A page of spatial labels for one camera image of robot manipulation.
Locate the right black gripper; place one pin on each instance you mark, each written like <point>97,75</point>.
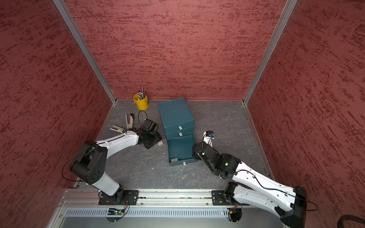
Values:
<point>195,154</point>

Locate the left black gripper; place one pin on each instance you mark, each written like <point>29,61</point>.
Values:
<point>158,138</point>

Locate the teal drawer cabinet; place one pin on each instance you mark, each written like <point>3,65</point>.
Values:
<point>178,126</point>

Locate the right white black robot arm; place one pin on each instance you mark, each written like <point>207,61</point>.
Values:
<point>248,186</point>

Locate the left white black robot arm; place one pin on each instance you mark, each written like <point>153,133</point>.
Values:
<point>90,162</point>

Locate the beige stapler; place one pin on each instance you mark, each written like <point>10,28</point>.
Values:
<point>129,121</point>

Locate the yellow pen cup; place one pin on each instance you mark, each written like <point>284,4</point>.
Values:
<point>142,104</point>

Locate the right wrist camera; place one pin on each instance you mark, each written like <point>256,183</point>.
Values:
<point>208,137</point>

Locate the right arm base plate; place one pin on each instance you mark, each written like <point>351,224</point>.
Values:
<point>223,198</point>

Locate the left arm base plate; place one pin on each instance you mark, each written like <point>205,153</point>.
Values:
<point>121,197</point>

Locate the aluminium front rail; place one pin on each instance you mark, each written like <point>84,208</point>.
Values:
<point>175,198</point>

